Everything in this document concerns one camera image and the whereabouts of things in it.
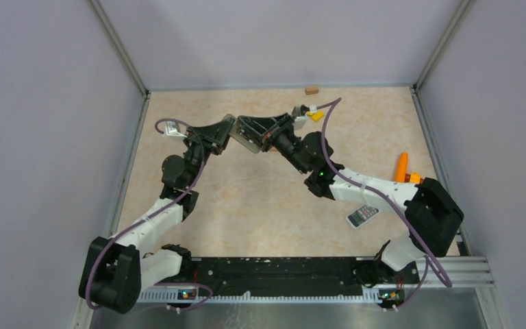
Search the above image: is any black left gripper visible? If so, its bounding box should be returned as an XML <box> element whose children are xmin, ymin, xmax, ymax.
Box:
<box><xmin>184</xmin><ymin>118</ymin><xmax>236</xmax><ymax>187</ymax></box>

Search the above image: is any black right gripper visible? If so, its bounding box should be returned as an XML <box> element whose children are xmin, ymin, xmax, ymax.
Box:
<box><xmin>238</xmin><ymin>114</ymin><xmax>309</xmax><ymax>175</ymax></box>

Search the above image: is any grey remote control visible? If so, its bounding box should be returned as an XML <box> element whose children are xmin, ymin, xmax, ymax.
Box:
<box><xmin>230</xmin><ymin>116</ymin><xmax>262</xmax><ymax>154</ymax></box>

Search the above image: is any white remote control with buttons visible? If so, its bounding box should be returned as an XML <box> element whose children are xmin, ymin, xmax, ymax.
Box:
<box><xmin>346</xmin><ymin>205</ymin><xmax>379</xmax><ymax>229</ymax></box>

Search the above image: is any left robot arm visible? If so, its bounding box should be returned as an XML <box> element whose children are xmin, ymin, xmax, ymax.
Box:
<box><xmin>78</xmin><ymin>114</ymin><xmax>236</xmax><ymax>314</ymax></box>

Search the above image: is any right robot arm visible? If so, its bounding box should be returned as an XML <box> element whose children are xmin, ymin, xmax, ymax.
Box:
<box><xmin>236</xmin><ymin>113</ymin><xmax>464</xmax><ymax>282</ymax></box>

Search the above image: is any yellow block right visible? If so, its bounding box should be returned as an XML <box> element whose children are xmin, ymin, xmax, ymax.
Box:
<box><xmin>310</xmin><ymin>110</ymin><xmax>325</xmax><ymax>122</ymax></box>

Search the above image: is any tan wooden block far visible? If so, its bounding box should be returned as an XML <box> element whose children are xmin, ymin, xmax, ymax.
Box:
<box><xmin>304</xmin><ymin>86</ymin><xmax>319</xmax><ymax>95</ymax></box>

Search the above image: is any orange toy carrot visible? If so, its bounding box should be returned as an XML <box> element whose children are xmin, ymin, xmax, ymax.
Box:
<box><xmin>394</xmin><ymin>152</ymin><xmax>409</xmax><ymax>182</ymax></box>

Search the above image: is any orange toy brick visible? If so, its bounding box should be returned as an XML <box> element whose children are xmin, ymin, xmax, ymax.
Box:
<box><xmin>405</xmin><ymin>172</ymin><xmax>424</xmax><ymax>184</ymax></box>

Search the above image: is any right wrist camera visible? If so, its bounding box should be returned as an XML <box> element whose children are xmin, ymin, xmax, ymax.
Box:
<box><xmin>291</xmin><ymin>104</ymin><xmax>317</xmax><ymax>124</ymax></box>

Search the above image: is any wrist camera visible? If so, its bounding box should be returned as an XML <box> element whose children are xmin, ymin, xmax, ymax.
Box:
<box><xmin>291</xmin><ymin>104</ymin><xmax>317</xmax><ymax>124</ymax></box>
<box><xmin>162</xmin><ymin>121</ymin><xmax>186</xmax><ymax>140</ymax></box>

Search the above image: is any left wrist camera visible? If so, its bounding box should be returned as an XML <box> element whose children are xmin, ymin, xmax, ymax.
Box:
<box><xmin>162</xmin><ymin>121</ymin><xmax>186</xmax><ymax>140</ymax></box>

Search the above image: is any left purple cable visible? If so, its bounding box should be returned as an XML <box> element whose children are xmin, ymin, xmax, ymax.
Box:
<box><xmin>84</xmin><ymin>118</ymin><xmax>214</xmax><ymax>314</ymax></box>

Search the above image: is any purple cable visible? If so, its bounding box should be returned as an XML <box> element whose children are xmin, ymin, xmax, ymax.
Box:
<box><xmin>84</xmin><ymin>118</ymin><xmax>214</xmax><ymax>314</ymax></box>
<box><xmin>315</xmin><ymin>97</ymin><xmax>453</xmax><ymax>312</ymax></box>

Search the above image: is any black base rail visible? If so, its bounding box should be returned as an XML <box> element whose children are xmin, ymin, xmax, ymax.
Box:
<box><xmin>149</xmin><ymin>256</ymin><xmax>421</xmax><ymax>298</ymax></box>

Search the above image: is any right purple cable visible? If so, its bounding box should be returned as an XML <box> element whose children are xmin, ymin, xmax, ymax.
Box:
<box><xmin>315</xmin><ymin>97</ymin><xmax>453</xmax><ymax>312</ymax></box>

